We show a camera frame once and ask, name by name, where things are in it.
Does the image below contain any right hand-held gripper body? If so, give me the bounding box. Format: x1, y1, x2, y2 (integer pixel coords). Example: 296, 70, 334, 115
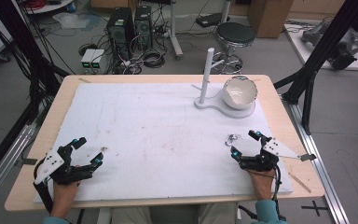
238, 135, 318, 173

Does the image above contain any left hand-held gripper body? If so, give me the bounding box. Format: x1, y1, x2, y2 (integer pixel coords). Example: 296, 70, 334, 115
33, 145, 95, 186

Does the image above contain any small silver metal clasp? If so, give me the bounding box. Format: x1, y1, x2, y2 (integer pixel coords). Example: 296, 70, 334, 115
225, 133, 240, 147

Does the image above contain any person's left hand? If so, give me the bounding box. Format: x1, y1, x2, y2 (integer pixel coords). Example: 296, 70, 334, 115
49, 179, 82, 219

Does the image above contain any person's right hand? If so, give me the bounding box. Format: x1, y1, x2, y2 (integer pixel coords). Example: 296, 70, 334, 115
247, 167, 278, 202

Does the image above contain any white eggshell-shaped bowl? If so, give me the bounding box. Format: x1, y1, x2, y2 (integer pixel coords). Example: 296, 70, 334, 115
221, 75, 259, 110

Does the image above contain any white foam mat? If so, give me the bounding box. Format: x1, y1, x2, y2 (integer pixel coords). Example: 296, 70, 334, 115
33, 81, 295, 205

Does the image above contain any person's right leg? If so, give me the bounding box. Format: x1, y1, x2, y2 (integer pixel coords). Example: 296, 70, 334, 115
197, 203, 240, 224

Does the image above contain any person's leg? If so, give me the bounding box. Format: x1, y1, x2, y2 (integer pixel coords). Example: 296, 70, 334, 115
197, 203, 240, 224
109, 206, 153, 224

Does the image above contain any person's left leg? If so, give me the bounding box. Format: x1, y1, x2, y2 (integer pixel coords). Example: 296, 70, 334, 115
109, 206, 153, 224

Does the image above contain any white jewelry stand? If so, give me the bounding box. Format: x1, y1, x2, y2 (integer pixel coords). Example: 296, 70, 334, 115
191, 47, 257, 119

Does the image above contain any white power supply unit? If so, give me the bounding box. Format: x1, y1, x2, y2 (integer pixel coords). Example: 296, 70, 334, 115
80, 48, 97, 75
89, 49, 106, 75

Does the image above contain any white floor platform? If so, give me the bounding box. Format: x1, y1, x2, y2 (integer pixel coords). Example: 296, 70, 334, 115
283, 22, 358, 73

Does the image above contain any black round stool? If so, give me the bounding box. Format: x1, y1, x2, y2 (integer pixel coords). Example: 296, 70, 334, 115
213, 21, 257, 76

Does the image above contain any brown wooden cabinet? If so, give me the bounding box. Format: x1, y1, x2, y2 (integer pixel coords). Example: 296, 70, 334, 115
247, 0, 295, 39

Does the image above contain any black computer tower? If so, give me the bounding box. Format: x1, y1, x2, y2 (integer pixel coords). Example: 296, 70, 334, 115
105, 7, 136, 61
133, 5, 155, 49

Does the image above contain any grey robot machine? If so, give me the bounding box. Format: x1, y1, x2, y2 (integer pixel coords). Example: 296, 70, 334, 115
300, 21, 358, 71

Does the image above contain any black flat device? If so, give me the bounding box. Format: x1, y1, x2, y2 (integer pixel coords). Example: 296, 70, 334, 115
195, 12, 231, 29

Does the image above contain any white desk leg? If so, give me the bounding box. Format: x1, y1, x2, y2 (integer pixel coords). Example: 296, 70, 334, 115
169, 0, 185, 62

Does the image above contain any white round table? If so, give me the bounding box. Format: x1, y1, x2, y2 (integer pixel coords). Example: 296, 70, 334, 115
21, 0, 76, 15

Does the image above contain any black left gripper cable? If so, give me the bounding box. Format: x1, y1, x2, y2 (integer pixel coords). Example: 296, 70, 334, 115
33, 158, 55, 215

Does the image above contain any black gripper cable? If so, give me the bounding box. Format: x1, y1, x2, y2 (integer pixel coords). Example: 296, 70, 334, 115
238, 163, 288, 222
33, 158, 55, 215

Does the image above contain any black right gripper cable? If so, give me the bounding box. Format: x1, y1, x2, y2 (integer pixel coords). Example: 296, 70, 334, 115
238, 163, 288, 222

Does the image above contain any aluminium floor rail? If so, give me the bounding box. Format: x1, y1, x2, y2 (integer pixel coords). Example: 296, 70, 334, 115
0, 123, 37, 214
280, 94, 351, 224

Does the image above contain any tangle of floor cables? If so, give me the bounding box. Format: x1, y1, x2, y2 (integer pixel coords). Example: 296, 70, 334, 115
105, 31, 172, 76

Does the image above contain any black metal frame stand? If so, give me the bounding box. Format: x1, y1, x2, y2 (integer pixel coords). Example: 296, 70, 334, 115
0, 0, 71, 188
273, 0, 358, 136

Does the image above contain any coiled black cable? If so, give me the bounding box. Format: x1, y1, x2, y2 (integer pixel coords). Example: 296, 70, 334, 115
142, 49, 167, 69

